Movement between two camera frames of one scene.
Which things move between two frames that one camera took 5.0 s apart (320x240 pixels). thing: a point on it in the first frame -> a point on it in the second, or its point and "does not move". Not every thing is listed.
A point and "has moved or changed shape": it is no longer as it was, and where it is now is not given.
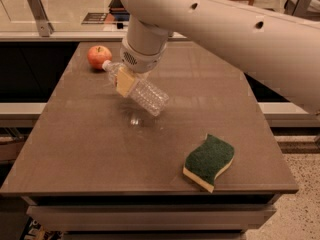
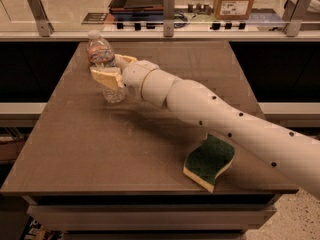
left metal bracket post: [43, 24] does not move
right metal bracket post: [301, 7] does not move
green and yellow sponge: [207, 160] does not move
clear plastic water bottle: [143, 92] has moved or changed shape
